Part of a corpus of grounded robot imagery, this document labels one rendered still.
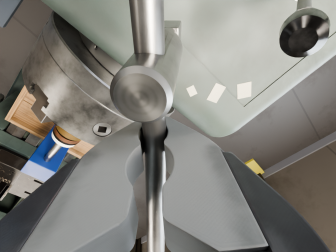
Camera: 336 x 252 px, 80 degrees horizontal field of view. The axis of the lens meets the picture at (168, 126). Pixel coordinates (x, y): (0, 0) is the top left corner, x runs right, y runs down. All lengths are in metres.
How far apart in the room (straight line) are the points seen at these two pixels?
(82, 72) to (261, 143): 2.05
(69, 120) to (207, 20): 0.27
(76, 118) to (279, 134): 2.07
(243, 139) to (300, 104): 0.58
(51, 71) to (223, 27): 0.27
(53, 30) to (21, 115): 0.55
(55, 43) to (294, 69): 0.38
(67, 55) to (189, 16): 0.20
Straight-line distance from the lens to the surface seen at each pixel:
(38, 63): 0.42
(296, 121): 2.27
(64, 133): 0.57
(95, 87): 0.35
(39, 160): 0.70
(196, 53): 0.30
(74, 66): 0.36
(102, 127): 0.41
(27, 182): 1.01
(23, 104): 0.87
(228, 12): 0.31
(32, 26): 1.76
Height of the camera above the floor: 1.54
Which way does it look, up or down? 56 degrees down
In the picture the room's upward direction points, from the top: 174 degrees clockwise
